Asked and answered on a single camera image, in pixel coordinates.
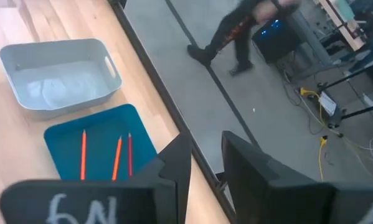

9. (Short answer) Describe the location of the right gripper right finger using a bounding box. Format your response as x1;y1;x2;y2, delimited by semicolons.
222;130;336;224

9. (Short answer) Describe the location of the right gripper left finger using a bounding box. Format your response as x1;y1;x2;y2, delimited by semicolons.
128;133;192;224

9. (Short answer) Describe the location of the red pencil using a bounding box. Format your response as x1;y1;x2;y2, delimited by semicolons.
127;133;133;177

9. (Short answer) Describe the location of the orange pencil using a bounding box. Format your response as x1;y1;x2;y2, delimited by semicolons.
80;129;87;181
111;135;123;182

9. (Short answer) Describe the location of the blue plastic bin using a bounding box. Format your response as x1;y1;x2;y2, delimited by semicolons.
43;103;158;182

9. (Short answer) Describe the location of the white plastic bin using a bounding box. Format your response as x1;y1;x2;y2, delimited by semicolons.
0;38;123;121

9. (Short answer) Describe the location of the black computer tower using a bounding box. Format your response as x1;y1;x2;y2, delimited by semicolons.
251;18;302;65

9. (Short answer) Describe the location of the person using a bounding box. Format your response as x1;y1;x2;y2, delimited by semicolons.
187;0;302;77

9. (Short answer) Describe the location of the yellow extension cable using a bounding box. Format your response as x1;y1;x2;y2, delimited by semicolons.
300;88;373;175
318;136;329;182

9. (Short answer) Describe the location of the black aluminium table frame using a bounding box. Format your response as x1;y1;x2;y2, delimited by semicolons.
108;0;237;224

